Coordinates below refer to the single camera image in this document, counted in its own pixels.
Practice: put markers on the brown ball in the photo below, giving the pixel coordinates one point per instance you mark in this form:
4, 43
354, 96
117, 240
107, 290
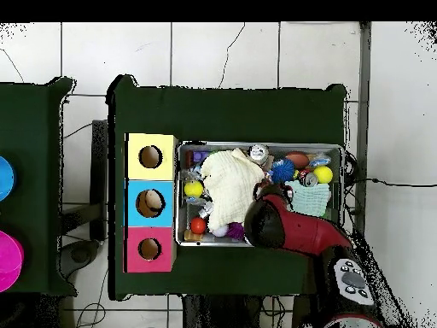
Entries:
297, 159

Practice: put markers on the purple spiky ball with eyes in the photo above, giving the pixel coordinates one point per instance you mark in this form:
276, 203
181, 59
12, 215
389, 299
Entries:
235, 231

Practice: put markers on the cream waffle cloth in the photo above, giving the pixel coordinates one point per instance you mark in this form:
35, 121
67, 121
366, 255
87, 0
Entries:
232, 188

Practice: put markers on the wooden box with three holes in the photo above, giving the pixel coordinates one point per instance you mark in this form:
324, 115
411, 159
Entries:
164, 167

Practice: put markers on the clear mesh bin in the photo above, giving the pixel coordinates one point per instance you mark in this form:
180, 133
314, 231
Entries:
293, 148

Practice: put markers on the blue round disc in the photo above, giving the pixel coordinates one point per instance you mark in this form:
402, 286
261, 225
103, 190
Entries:
5, 177

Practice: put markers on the red ball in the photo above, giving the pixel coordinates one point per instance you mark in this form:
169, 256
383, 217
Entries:
198, 225

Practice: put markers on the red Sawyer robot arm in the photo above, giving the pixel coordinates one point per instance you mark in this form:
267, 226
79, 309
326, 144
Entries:
307, 232

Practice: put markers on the dark green table cloth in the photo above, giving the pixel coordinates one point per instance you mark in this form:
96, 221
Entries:
222, 116
34, 136

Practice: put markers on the mint waffle cloth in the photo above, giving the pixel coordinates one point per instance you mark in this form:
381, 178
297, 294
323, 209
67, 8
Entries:
310, 201

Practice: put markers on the yellow ball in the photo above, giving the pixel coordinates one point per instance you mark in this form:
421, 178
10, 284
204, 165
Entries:
193, 189
323, 174

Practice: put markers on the black and red drink can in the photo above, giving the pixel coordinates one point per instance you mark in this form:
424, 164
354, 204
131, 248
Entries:
310, 180

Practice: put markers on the silver drink can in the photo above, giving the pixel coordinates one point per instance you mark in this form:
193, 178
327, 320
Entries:
258, 153

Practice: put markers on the blue spiky ball with eyes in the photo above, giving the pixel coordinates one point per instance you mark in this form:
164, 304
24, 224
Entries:
282, 172

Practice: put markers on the dark grey rounded base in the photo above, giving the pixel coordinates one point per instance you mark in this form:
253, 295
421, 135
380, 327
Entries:
80, 254

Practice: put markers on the magenta round disc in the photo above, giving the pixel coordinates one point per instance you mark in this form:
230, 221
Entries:
8, 259

